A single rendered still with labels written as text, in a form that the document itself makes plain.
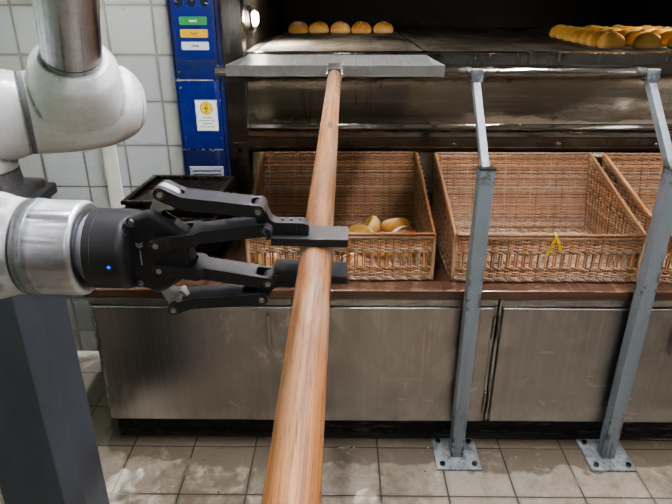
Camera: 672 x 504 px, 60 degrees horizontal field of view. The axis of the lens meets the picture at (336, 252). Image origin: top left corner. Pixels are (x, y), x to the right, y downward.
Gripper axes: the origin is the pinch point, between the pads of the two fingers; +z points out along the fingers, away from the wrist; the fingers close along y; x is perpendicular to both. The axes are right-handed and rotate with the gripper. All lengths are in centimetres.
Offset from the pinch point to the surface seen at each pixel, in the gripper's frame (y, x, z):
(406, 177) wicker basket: 44, -147, 26
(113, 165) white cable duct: 43, -150, -79
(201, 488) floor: 118, -75, -37
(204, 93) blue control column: 17, -150, -44
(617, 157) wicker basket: 35, -148, 98
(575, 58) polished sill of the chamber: 4, -154, 80
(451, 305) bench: 65, -97, 36
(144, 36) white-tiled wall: 0, -154, -63
